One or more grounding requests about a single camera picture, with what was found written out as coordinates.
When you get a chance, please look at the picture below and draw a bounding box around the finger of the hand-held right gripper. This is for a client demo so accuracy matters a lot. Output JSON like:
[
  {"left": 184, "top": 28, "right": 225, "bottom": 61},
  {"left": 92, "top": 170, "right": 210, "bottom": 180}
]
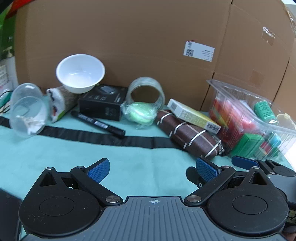
[
  {"left": 186, "top": 166, "right": 204, "bottom": 189},
  {"left": 231, "top": 156, "right": 278, "bottom": 175}
]

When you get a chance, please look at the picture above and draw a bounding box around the teal cloth mat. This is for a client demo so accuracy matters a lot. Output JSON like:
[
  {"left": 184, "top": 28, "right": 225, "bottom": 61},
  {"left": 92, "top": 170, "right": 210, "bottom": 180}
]
[{"left": 0, "top": 95, "right": 294, "bottom": 241}]

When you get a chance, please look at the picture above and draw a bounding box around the clear plastic cup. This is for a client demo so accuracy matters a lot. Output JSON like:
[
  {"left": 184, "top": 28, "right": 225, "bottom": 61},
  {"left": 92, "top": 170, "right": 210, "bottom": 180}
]
[{"left": 9, "top": 83, "right": 50, "bottom": 138}]

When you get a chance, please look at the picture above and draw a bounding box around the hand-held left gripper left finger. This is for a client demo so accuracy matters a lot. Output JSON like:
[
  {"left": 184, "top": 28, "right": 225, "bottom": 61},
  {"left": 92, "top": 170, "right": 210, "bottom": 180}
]
[{"left": 39, "top": 158, "right": 123, "bottom": 206}]

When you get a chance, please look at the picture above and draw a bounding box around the white shipping label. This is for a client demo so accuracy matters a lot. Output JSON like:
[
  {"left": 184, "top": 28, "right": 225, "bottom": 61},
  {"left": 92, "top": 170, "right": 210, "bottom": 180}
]
[{"left": 183, "top": 40, "right": 215, "bottom": 62}]

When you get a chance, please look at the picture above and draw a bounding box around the white bowl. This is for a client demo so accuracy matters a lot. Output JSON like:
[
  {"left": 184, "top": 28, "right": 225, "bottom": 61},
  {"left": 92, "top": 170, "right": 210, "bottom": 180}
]
[{"left": 56, "top": 54, "right": 105, "bottom": 94}]

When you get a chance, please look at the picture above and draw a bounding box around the green small box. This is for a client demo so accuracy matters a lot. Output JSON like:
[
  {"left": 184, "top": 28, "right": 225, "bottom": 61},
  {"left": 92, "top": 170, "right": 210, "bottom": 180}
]
[{"left": 230, "top": 133, "right": 265, "bottom": 158}]

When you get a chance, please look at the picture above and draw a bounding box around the clear plastic container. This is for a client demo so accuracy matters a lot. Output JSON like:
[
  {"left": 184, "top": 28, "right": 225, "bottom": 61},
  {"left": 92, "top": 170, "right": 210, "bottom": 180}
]
[{"left": 206, "top": 79, "right": 296, "bottom": 161}]

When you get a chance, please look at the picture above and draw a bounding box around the crumpled white tissue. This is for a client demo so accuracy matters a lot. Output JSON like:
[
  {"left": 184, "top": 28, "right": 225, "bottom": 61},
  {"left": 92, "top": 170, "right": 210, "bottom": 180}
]
[{"left": 17, "top": 115, "right": 45, "bottom": 135}]

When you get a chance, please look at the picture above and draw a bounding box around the black marker pen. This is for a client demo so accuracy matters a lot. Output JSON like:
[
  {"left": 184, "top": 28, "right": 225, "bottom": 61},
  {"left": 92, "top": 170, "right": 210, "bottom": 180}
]
[{"left": 70, "top": 110, "right": 126, "bottom": 137}]

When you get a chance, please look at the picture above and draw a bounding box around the red packet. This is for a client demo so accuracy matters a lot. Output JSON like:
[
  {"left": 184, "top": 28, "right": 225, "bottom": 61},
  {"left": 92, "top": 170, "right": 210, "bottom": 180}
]
[{"left": 211, "top": 98, "right": 257, "bottom": 141}]

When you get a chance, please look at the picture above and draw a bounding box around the black strap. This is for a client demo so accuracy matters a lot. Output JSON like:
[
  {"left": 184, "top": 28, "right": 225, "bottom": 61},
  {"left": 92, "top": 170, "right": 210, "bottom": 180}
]
[{"left": 0, "top": 116, "right": 184, "bottom": 150}]

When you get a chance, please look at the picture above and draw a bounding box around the green small bottle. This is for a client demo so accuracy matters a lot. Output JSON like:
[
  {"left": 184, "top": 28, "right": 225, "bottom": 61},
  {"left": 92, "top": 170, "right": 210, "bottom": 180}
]
[{"left": 254, "top": 101, "right": 278, "bottom": 124}]

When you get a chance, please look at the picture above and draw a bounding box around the black charger box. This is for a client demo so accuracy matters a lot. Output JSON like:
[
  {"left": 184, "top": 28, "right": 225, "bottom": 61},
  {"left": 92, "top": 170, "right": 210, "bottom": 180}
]
[{"left": 77, "top": 85, "right": 129, "bottom": 121}]

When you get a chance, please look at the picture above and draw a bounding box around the wrapped green macaron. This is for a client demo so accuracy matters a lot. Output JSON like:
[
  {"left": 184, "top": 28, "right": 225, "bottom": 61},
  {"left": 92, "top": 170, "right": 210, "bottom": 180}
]
[{"left": 121, "top": 101, "right": 158, "bottom": 129}]

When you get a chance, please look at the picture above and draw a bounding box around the black cable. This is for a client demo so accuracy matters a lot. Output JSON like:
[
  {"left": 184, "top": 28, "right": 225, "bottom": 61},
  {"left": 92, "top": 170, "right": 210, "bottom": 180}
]
[{"left": 0, "top": 89, "right": 15, "bottom": 114}]

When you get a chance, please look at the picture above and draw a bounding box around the white and brown snack packet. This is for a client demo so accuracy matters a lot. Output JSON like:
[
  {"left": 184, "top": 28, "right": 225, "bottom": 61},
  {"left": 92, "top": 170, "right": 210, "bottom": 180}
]
[{"left": 46, "top": 86, "right": 80, "bottom": 123}]

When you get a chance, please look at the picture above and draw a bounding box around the large brown cardboard box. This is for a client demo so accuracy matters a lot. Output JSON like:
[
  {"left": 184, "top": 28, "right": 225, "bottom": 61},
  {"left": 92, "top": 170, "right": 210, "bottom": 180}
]
[{"left": 14, "top": 0, "right": 296, "bottom": 121}]

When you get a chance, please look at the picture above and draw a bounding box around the white basket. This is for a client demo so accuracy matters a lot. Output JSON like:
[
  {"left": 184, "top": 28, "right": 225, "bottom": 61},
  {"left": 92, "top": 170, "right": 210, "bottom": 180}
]
[{"left": 0, "top": 59, "right": 17, "bottom": 91}]

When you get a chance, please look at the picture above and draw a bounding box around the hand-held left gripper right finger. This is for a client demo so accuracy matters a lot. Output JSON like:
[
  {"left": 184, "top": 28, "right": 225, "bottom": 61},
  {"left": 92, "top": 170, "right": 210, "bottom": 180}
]
[{"left": 184, "top": 157, "right": 269, "bottom": 207}]

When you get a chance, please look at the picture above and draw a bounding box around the patterned clear tape roll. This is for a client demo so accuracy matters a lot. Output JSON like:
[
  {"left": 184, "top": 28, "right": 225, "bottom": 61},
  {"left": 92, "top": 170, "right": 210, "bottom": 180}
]
[{"left": 126, "top": 77, "right": 166, "bottom": 112}]

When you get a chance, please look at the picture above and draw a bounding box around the yellow and white small box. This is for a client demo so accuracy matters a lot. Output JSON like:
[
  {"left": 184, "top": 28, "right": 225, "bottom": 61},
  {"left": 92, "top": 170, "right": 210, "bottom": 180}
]
[{"left": 167, "top": 98, "right": 222, "bottom": 134}]

